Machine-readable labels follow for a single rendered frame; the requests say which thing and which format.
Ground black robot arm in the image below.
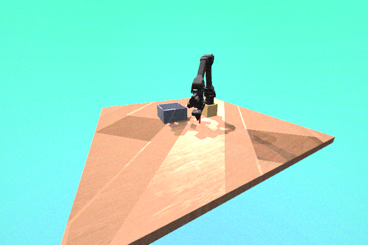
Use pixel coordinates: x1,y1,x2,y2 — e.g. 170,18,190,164
187,54,216,108

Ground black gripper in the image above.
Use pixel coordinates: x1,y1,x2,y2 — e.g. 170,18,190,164
191,99,206,121

